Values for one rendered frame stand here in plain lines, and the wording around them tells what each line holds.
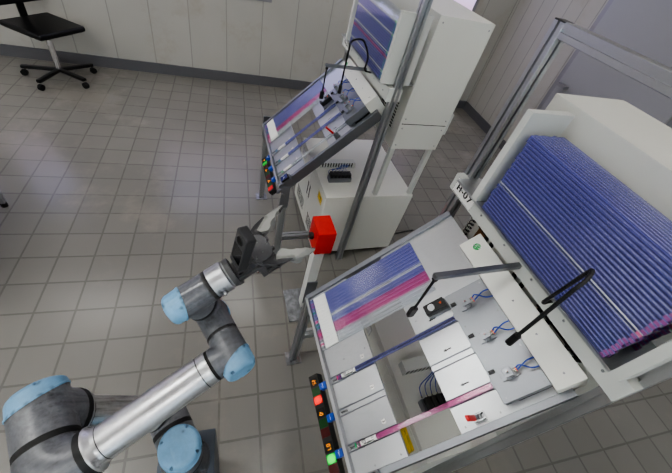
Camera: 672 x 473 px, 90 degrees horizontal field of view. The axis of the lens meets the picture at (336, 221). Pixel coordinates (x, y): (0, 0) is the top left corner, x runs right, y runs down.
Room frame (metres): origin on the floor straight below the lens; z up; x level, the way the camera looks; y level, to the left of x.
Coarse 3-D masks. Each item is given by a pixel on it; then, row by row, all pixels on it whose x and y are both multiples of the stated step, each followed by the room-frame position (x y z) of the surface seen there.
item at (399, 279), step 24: (384, 264) 0.92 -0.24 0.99; (408, 264) 0.91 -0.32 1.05; (336, 288) 0.86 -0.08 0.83; (360, 288) 0.85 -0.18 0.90; (384, 288) 0.83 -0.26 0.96; (408, 288) 0.81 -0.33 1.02; (432, 288) 0.80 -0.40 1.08; (312, 312) 0.78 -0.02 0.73; (336, 312) 0.76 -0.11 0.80; (360, 312) 0.75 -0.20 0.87; (384, 312) 0.74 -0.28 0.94; (336, 336) 0.67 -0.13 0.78
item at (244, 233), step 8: (240, 232) 0.47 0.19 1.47; (248, 232) 0.47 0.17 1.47; (240, 240) 0.45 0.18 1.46; (248, 240) 0.45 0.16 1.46; (232, 248) 0.47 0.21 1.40; (240, 248) 0.45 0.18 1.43; (248, 248) 0.45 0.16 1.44; (232, 256) 0.47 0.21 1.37; (240, 256) 0.45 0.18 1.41; (248, 256) 0.46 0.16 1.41; (240, 264) 0.45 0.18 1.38; (248, 264) 0.46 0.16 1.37
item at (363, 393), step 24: (360, 336) 0.67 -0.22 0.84; (336, 360) 0.60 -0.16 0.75; (360, 360) 0.59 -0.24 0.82; (336, 384) 0.52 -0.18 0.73; (360, 384) 0.51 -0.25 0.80; (360, 408) 0.44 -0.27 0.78; (384, 408) 0.44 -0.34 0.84; (360, 432) 0.38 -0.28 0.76; (360, 456) 0.31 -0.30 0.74; (384, 456) 0.32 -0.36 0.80
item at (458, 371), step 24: (432, 240) 0.99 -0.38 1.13; (456, 240) 0.97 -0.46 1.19; (432, 264) 0.90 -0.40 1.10; (456, 264) 0.88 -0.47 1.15; (456, 288) 0.80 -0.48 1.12; (432, 336) 0.65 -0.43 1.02; (456, 336) 0.64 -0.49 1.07; (432, 360) 0.58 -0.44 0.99; (456, 360) 0.57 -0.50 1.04; (456, 384) 0.51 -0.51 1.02; (480, 384) 0.51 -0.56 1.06; (456, 408) 0.45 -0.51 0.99; (480, 408) 0.45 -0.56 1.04; (504, 408) 0.45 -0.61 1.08
